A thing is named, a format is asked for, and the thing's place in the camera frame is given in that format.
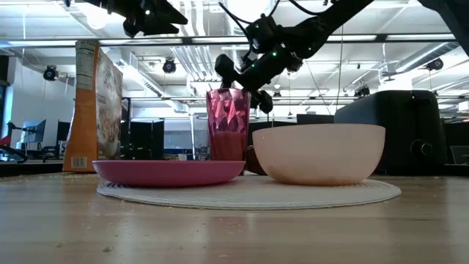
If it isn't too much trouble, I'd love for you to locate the red faceted plastic tumbler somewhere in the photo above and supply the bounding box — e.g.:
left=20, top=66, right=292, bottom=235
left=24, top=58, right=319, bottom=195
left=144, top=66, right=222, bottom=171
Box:
left=205, top=87, right=252, bottom=176

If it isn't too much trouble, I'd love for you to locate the black two-slot toaster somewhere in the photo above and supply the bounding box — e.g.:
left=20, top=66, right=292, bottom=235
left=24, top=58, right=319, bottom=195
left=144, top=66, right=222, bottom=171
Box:
left=333, top=89, right=448, bottom=177

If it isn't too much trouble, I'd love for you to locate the orange pumpkin cereal box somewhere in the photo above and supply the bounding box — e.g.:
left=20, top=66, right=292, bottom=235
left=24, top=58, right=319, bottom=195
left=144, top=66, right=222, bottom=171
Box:
left=62, top=40, right=124, bottom=174

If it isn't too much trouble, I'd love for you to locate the grey desk monitor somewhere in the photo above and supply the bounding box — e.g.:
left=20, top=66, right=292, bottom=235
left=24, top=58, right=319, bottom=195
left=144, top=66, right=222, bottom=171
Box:
left=23, top=117, right=48, bottom=145

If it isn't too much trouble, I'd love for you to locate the black cabinet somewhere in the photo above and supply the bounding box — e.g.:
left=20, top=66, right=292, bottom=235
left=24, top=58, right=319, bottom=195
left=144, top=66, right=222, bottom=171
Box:
left=122, top=117, right=166, bottom=161

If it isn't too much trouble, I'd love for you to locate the white round plate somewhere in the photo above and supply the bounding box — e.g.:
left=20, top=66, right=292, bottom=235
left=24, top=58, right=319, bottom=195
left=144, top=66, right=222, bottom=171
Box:
left=96, top=170, right=402, bottom=211

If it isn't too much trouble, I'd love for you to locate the silver ceiling duct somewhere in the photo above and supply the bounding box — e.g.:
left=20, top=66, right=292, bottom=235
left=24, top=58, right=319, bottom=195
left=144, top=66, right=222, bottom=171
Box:
left=394, top=41, right=462, bottom=74

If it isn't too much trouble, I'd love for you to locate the peach plastic bowl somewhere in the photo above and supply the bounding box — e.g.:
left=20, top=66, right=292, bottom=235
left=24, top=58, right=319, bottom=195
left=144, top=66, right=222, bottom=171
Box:
left=251, top=123, right=387, bottom=186

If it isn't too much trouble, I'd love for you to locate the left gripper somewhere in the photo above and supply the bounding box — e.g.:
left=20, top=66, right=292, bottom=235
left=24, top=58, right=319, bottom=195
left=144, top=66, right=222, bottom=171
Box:
left=85, top=0, right=189, bottom=40

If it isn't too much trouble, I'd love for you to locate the magenta plastic plate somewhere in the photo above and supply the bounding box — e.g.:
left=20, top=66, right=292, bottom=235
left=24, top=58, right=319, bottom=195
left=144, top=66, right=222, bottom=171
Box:
left=91, top=159, right=246, bottom=188

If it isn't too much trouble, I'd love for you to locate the clear glass tumbler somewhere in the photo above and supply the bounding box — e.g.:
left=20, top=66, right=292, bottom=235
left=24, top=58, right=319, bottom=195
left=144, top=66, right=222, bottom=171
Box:
left=189, top=115, right=210, bottom=161

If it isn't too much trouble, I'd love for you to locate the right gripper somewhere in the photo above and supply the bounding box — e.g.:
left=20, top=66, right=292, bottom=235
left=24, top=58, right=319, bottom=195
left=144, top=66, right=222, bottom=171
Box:
left=214, top=46, right=306, bottom=115

